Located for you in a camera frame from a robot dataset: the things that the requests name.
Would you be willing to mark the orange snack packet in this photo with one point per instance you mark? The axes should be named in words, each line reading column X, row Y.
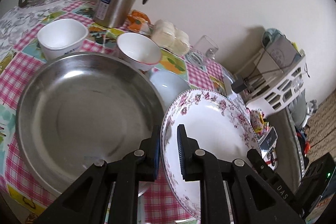
column 138, row 22

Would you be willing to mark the clear glass mug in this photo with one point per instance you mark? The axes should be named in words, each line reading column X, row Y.
column 203, row 52

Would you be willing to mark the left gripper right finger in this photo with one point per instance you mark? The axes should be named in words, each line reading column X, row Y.
column 231, row 192

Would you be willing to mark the white square bowl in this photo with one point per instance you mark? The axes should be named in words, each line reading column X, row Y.
column 61, row 37

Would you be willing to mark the white plastic basket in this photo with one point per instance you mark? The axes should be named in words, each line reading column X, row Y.
column 277, row 72

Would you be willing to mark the grey floral towel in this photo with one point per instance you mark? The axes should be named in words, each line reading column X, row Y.
column 18, row 21

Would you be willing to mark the black power adapter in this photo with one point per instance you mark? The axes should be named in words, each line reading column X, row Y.
column 241, row 84

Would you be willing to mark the bag of steamed buns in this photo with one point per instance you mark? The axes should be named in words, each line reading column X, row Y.
column 167, row 36

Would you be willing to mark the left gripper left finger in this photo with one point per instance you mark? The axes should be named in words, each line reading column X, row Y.
column 107, row 192

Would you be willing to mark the strawberry pattern bowl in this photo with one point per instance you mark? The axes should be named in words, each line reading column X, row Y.
column 138, row 50

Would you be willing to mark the floral rim round plate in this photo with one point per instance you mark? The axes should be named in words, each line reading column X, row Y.
column 219, row 127

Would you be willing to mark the candy packet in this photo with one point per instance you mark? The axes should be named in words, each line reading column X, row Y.
column 259, row 125

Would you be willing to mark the pink checkered tablecloth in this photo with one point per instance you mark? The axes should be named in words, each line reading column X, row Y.
column 19, row 65

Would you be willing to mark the small white bowl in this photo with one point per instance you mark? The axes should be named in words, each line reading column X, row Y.
column 169, row 85

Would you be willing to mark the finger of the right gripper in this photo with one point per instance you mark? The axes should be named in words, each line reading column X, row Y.
column 274, row 180

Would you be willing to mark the large stainless steel plate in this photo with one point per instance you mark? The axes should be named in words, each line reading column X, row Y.
column 81, row 108

